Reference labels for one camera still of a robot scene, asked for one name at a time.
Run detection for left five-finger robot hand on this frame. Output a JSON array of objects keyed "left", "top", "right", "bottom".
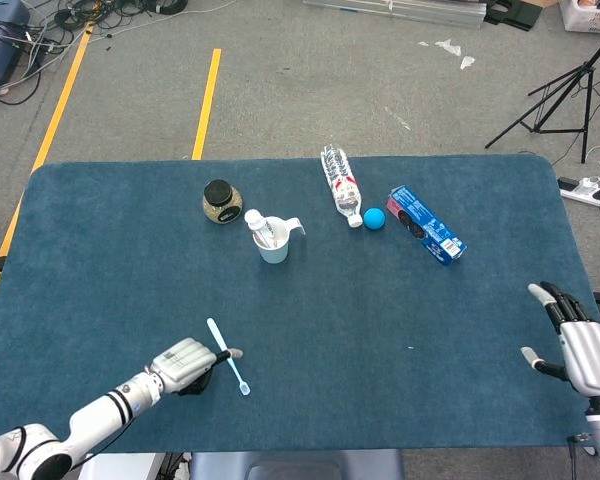
[{"left": 147, "top": 337, "right": 245, "bottom": 397}]

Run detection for black tripod stand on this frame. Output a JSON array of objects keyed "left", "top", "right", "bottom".
[{"left": 484, "top": 27, "right": 600, "bottom": 165}]

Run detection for black floor cable tangle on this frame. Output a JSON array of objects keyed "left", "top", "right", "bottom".
[{"left": 0, "top": 0, "right": 189, "bottom": 106}]

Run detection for white toothpaste tube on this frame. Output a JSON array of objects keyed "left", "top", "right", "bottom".
[{"left": 243, "top": 208, "right": 281, "bottom": 250}]

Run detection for blue felt table mat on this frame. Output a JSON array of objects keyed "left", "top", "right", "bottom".
[{"left": 0, "top": 153, "right": 600, "bottom": 456}]

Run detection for white robot base panel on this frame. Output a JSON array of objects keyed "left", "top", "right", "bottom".
[{"left": 77, "top": 452, "right": 164, "bottom": 480}]

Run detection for clear plastic water bottle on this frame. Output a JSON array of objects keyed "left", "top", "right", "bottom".
[{"left": 320, "top": 143, "right": 365, "bottom": 229}]

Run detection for black flat bracket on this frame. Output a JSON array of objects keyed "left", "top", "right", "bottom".
[{"left": 482, "top": 0, "right": 541, "bottom": 34}]

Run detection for right five-finger robot hand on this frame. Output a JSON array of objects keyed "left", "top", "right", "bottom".
[{"left": 519, "top": 281, "right": 600, "bottom": 399}]

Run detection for pale blue cup with handle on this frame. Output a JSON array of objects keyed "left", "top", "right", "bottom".
[{"left": 252, "top": 214, "right": 307, "bottom": 265}]

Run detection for white power strip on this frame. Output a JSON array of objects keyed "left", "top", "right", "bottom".
[{"left": 557, "top": 175, "right": 600, "bottom": 209}]

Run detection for blue ball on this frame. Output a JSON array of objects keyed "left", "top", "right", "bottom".
[{"left": 363, "top": 206, "right": 387, "bottom": 231}]

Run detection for blue cookie box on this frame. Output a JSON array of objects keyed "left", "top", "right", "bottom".
[{"left": 385, "top": 185, "right": 468, "bottom": 268}]

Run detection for aluminium profile rails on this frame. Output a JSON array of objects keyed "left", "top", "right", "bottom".
[{"left": 302, "top": 0, "right": 486, "bottom": 29}]

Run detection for white plastic basket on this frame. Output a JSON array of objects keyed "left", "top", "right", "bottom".
[{"left": 559, "top": 0, "right": 600, "bottom": 34}]

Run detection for glass jar with black lid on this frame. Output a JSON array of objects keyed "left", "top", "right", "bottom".
[{"left": 201, "top": 179, "right": 244, "bottom": 226}]

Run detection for light blue toothbrush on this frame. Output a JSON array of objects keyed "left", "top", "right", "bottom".
[{"left": 206, "top": 317, "right": 252, "bottom": 397}]

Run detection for grey-blue robot base pad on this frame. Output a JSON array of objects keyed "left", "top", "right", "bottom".
[{"left": 188, "top": 448, "right": 406, "bottom": 480}]

